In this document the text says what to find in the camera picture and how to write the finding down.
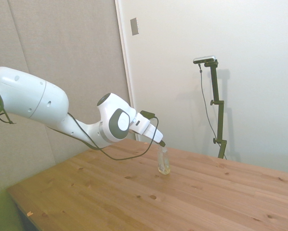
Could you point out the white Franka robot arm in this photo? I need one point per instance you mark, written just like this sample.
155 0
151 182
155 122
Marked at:
50 101

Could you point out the clear sanitizer bottle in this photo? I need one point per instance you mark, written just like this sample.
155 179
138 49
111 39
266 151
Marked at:
163 161

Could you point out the grey wall plate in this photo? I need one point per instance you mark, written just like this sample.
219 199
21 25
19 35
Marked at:
134 26

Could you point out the black camera stand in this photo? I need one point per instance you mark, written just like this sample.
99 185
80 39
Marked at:
218 108

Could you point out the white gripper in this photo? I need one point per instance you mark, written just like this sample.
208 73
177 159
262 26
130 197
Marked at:
147 128

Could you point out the silver exterior camera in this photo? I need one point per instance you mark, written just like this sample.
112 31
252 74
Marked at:
204 59

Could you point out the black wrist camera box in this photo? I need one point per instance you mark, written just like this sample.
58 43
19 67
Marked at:
147 114

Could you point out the white door frame trim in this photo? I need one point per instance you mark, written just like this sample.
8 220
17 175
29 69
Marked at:
124 60

